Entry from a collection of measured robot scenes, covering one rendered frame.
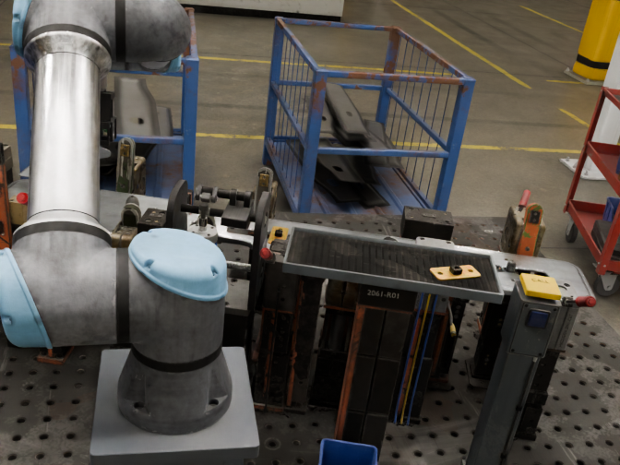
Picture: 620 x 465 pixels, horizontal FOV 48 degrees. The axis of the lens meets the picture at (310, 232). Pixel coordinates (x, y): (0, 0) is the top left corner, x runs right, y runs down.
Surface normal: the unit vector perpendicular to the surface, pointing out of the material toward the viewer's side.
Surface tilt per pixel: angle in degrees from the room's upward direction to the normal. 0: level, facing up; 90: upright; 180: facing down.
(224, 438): 0
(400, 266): 0
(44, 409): 0
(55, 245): 37
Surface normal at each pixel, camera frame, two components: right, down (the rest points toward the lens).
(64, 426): 0.11, -0.88
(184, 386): 0.36, 0.18
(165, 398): -0.04, 0.17
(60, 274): 0.23, -0.42
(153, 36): 0.62, 0.52
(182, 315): 0.22, 0.47
